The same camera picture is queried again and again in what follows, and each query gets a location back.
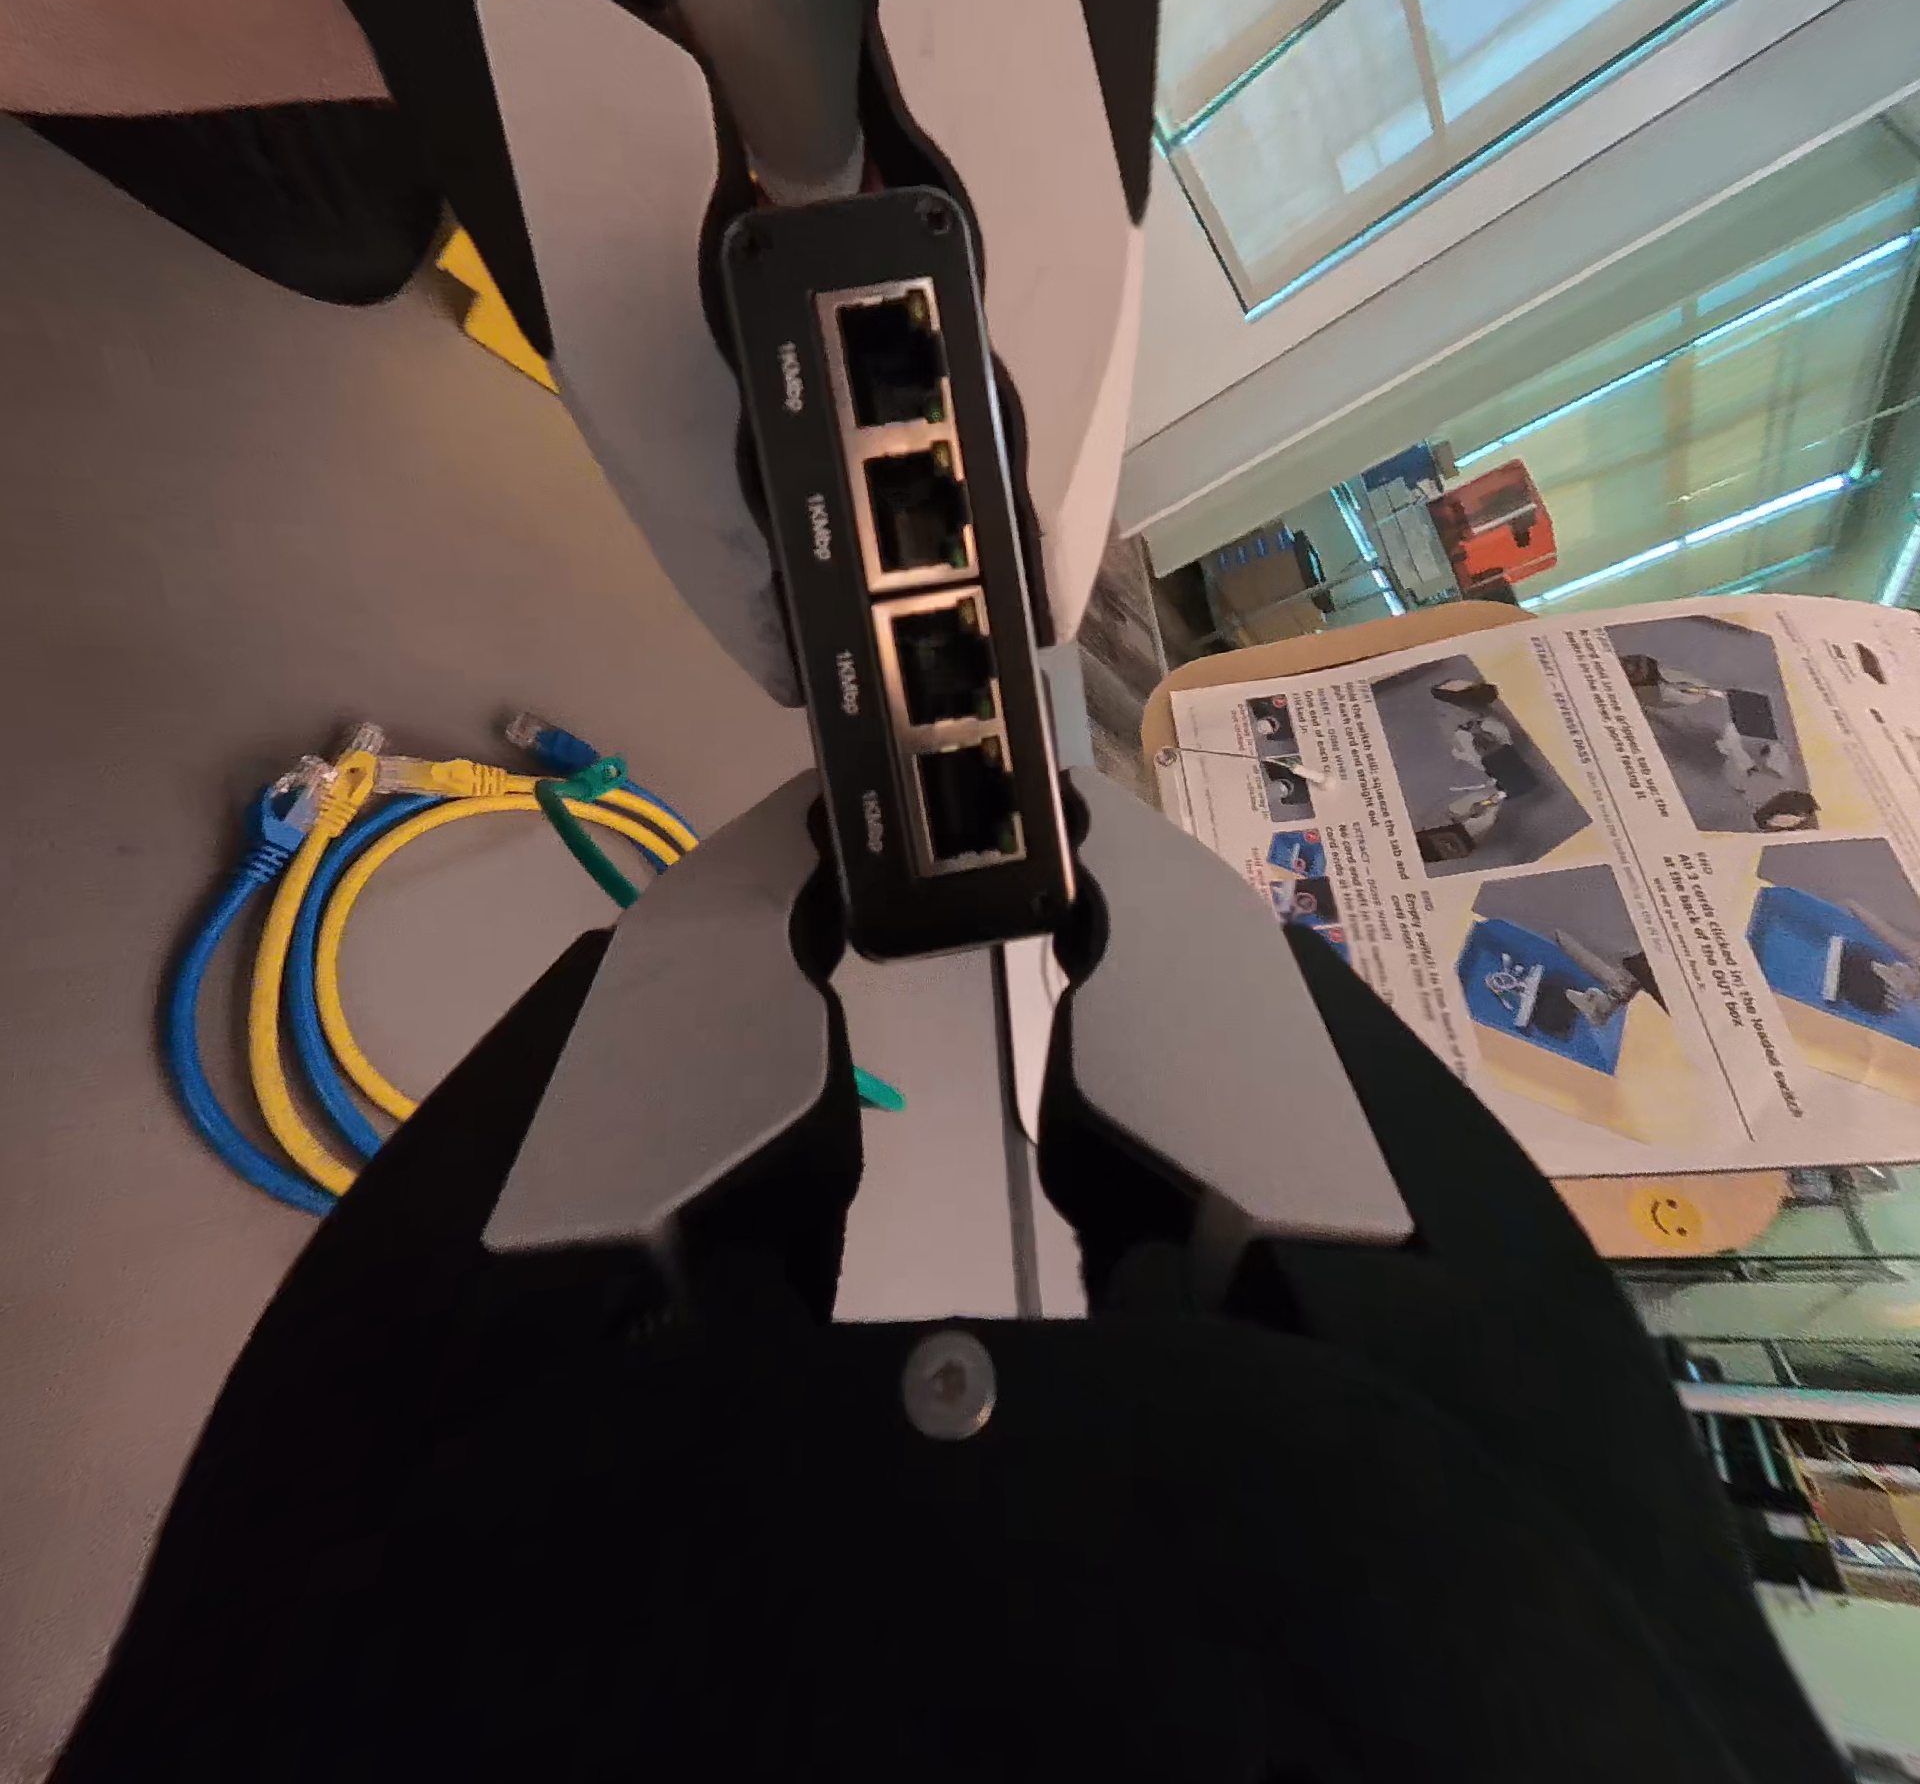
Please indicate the instruction sheet on stand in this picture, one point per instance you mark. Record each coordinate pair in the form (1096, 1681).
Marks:
(1741, 1206)

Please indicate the orange box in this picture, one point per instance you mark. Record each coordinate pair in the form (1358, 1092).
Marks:
(1501, 533)

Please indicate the white framed window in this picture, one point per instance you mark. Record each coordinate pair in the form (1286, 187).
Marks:
(1501, 18)

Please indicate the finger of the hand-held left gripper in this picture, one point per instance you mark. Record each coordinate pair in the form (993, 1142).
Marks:
(1032, 164)
(615, 238)

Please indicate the black network switch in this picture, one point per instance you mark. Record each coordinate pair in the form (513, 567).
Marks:
(808, 579)

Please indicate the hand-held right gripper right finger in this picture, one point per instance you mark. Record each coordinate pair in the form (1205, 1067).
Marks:
(1203, 1045)

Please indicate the printed instruction sheet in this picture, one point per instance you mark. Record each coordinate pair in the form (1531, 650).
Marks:
(1655, 797)

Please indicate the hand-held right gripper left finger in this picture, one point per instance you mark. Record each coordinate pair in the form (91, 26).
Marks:
(675, 1067)

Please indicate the metal storage shelf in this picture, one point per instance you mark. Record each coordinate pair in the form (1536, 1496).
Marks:
(1396, 509)

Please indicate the yellow plastic bin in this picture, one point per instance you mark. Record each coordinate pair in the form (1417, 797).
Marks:
(479, 299)

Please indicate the yellow smiley sticker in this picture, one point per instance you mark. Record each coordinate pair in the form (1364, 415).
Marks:
(1665, 1222)

